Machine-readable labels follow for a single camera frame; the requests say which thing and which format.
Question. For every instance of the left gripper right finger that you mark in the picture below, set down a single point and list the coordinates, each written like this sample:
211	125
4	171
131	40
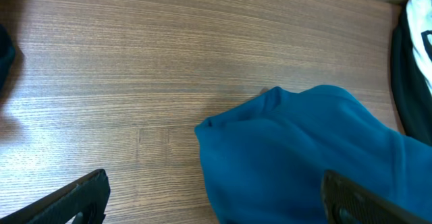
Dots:
346	202

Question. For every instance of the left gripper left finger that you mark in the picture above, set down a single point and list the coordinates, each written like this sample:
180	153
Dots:
82	201

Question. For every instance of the blue polo shirt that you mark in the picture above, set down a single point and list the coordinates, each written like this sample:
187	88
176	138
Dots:
264	160

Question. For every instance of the black garment under white shirt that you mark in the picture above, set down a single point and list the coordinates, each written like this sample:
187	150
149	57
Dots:
410	91

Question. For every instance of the black garment under jeans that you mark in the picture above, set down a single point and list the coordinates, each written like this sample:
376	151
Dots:
7	54

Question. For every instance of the white printed t-shirt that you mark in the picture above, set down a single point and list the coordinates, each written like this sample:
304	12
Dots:
419	22

